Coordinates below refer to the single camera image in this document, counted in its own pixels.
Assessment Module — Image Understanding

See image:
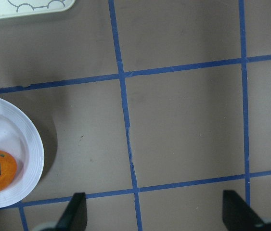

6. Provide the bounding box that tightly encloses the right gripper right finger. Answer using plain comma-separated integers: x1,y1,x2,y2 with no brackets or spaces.
222,190,269,231

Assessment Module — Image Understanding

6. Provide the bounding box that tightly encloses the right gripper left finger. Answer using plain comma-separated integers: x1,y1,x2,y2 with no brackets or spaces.
57,192,88,231

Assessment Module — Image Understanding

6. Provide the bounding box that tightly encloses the orange fruit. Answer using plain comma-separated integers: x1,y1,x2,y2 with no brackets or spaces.
0,150,17,191

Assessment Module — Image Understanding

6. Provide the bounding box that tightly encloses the cream bear tray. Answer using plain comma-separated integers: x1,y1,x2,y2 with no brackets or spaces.
0,0,76,19

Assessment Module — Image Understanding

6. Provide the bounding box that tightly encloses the white round plate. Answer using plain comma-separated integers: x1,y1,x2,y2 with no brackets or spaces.
0,98,44,208

